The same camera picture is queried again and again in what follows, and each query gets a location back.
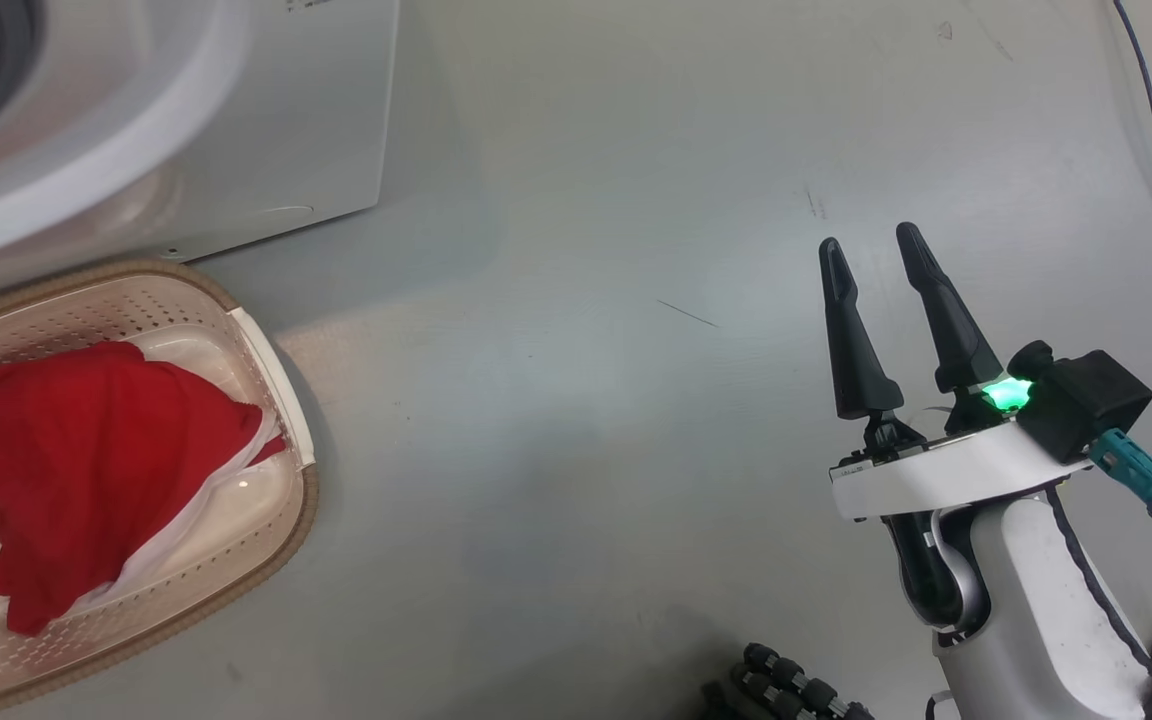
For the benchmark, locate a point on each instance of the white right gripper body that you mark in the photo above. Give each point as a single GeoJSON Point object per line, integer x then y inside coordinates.
{"type": "Point", "coordinates": [936, 475]}

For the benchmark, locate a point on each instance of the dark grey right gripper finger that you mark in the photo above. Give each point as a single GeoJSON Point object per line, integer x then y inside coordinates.
{"type": "Point", "coordinates": [851, 350]}
{"type": "Point", "coordinates": [951, 320]}

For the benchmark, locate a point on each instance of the red garment with white stripes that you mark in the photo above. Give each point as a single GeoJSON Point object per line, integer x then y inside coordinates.
{"type": "Point", "coordinates": [86, 460]}

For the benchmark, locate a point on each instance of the black ridged robot base part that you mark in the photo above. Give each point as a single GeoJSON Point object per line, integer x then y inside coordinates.
{"type": "Point", "coordinates": [786, 690]}

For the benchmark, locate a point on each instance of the cream perforated laundry basket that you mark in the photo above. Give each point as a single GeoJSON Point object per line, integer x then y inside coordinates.
{"type": "Point", "coordinates": [236, 540]}

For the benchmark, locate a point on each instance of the white front-load washing machine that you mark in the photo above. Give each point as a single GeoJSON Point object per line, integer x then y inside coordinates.
{"type": "Point", "coordinates": [186, 110]}

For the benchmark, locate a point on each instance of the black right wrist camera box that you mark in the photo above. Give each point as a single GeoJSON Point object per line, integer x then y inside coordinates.
{"type": "Point", "coordinates": [1086, 400]}

